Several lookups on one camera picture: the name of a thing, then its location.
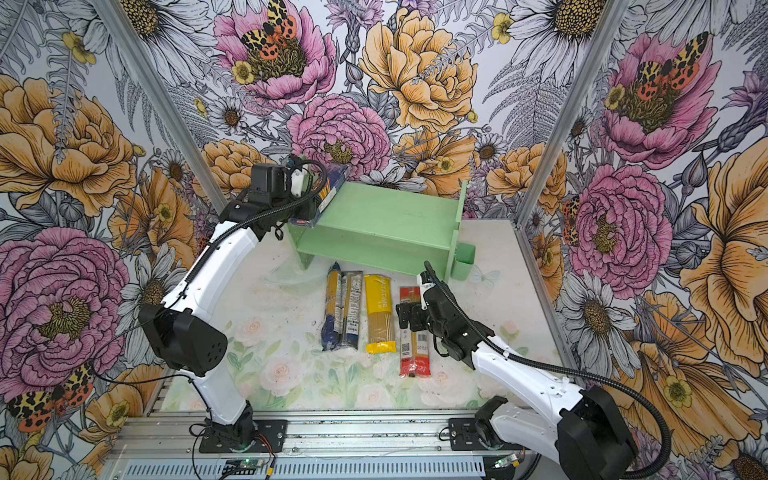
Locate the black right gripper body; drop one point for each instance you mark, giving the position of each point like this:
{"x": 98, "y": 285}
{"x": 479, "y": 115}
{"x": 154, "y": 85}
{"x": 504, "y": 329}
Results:
{"x": 420, "y": 320}

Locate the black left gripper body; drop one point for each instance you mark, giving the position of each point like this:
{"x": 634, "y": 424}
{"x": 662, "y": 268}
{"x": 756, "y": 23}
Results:
{"x": 284, "y": 200}

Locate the blue Barilla spaghetti box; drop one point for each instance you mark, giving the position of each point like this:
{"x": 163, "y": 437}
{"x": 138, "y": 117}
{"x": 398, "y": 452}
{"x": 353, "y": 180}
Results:
{"x": 327, "y": 195}

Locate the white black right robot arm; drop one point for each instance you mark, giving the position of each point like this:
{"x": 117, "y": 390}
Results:
{"x": 579, "y": 429}

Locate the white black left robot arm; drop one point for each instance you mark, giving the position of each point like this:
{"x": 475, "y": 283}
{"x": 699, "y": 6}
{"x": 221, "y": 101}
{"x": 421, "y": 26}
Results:
{"x": 181, "y": 330}

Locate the green two-tier shelf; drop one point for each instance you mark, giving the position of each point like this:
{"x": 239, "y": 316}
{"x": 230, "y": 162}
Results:
{"x": 385, "y": 229}

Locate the red spaghetti bag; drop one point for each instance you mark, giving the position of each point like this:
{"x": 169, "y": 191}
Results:
{"x": 413, "y": 334}

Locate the green plastic cup holder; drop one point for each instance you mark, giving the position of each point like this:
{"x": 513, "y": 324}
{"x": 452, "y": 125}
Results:
{"x": 463, "y": 261}

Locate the yellow spaghetti bag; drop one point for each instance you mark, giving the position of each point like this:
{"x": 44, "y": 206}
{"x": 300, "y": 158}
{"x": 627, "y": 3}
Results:
{"x": 380, "y": 324}

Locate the clear plastic lid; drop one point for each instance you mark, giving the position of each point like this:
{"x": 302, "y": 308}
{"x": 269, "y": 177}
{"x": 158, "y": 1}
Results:
{"x": 288, "y": 274}

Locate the clear labelled spaghetti bag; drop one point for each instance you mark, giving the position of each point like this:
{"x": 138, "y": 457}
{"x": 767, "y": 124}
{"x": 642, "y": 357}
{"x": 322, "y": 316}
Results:
{"x": 352, "y": 283}

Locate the green circuit board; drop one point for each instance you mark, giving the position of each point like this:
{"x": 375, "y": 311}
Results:
{"x": 234, "y": 467}

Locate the aluminium front rail base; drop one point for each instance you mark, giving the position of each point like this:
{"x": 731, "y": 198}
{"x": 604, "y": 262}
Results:
{"x": 387, "y": 444}

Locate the aluminium left corner post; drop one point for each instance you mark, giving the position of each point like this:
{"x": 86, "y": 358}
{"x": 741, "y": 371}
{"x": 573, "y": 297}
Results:
{"x": 119, "y": 26}

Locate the aluminium corner post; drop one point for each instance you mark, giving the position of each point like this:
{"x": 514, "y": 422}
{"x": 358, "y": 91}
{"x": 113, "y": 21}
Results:
{"x": 119, "y": 26}
{"x": 600, "y": 46}

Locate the aluminium right corner post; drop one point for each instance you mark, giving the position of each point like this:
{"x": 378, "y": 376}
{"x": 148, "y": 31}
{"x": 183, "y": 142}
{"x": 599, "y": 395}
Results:
{"x": 600, "y": 46}

